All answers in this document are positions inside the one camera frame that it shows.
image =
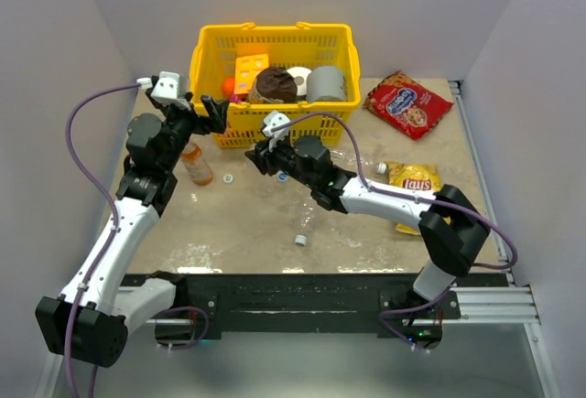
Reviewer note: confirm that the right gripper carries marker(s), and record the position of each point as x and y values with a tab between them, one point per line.
265	157

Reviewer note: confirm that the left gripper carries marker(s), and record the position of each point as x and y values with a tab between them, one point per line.
216	111

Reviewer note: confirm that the blue white bottle cap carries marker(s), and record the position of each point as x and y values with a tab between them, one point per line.
282	177

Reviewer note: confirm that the clear bottle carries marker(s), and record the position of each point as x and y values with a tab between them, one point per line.
266	186
346	158
306	224

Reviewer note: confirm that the orange tea bottle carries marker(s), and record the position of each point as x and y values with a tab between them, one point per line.
196	166

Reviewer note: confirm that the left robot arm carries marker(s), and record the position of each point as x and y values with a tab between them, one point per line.
88	320

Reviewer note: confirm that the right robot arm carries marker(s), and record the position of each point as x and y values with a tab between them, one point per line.
447	221

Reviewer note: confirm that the orange ball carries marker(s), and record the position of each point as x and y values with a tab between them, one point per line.
228	87

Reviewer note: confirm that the orange juice carton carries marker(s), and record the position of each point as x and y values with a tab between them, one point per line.
246	68

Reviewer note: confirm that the brown wrapped package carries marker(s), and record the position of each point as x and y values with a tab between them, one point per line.
273	85

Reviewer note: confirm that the yellow plastic shopping basket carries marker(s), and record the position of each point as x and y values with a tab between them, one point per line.
309	45

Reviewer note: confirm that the grey tape roll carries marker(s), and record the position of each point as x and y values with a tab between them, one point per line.
326	84

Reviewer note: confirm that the white tape roll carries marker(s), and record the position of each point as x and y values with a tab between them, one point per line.
300	76

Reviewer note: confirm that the red snack bag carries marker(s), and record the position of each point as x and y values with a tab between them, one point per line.
406	105

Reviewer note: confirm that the yellow chips bag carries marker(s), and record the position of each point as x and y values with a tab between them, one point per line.
413	176

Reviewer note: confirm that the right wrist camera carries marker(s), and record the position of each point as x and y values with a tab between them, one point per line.
275	128

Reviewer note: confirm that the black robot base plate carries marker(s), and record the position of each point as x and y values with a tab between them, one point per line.
304	303

